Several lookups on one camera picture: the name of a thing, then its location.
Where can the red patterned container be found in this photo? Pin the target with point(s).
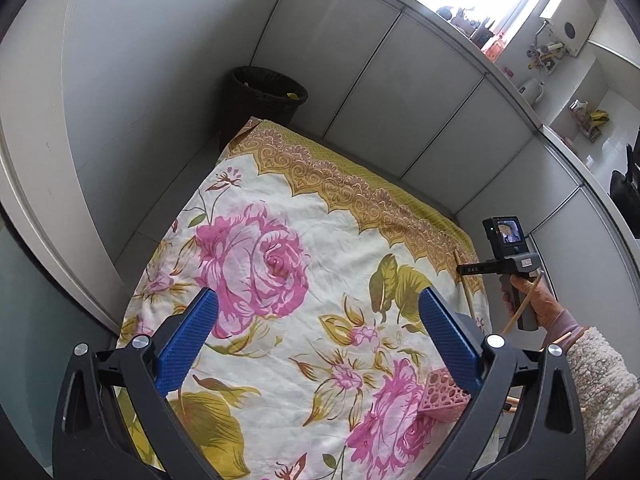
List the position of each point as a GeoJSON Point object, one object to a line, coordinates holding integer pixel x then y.
{"type": "Point", "coordinates": [492, 47]}

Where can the pink perforated utensil holder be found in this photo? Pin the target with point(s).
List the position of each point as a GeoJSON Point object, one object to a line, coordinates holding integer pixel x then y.
{"type": "Point", "coordinates": [440, 395]}

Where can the bunch of bananas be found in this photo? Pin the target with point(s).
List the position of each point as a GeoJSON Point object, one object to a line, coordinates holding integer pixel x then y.
{"type": "Point", "coordinates": [597, 116]}

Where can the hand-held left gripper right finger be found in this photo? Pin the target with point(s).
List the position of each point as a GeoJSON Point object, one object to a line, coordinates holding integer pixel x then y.
{"type": "Point", "coordinates": [450, 340]}

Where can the white upper cabinet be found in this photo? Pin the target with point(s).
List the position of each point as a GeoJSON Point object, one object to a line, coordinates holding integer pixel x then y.
{"type": "Point", "coordinates": [620, 30]}

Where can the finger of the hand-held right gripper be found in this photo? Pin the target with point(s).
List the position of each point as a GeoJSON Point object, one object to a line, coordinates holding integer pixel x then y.
{"type": "Point", "coordinates": [477, 268]}

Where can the floral printed blanket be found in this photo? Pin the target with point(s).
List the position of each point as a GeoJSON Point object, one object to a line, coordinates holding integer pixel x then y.
{"type": "Point", "coordinates": [300, 270]}

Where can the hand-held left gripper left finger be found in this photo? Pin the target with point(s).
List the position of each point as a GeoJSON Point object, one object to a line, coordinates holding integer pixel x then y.
{"type": "Point", "coordinates": [187, 340]}

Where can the white plastic jug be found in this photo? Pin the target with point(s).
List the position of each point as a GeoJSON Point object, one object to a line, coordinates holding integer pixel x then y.
{"type": "Point", "coordinates": [531, 92]}

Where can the clear food jar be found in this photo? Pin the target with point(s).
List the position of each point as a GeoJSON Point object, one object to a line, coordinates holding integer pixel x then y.
{"type": "Point", "coordinates": [580, 115]}

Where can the light wooden chopstick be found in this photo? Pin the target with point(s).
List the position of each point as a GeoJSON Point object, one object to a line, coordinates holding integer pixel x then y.
{"type": "Point", "coordinates": [557, 341]}
{"type": "Point", "coordinates": [512, 403]}
{"type": "Point", "coordinates": [518, 310]}

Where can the person's right forearm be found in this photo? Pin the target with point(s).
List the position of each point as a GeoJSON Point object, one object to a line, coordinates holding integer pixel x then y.
{"type": "Point", "coordinates": [605, 385]}

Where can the black woven trash bin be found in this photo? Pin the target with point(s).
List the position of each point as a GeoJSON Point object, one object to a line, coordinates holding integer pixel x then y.
{"type": "Point", "coordinates": [260, 100]}

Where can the white kitchen base cabinet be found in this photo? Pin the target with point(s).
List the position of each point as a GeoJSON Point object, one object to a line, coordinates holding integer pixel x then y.
{"type": "Point", "coordinates": [400, 85]}

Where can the black wok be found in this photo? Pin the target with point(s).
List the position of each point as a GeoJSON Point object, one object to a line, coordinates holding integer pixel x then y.
{"type": "Point", "coordinates": [625, 185]}

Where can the person's right hand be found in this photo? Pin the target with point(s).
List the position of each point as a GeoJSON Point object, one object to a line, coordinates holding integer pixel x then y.
{"type": "Point", "coordinates": [545, 305]}

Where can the white wall water heater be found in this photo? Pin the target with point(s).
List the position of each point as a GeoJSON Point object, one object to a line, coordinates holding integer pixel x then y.
{"type": "Point", "coordinates": [570, 15]}

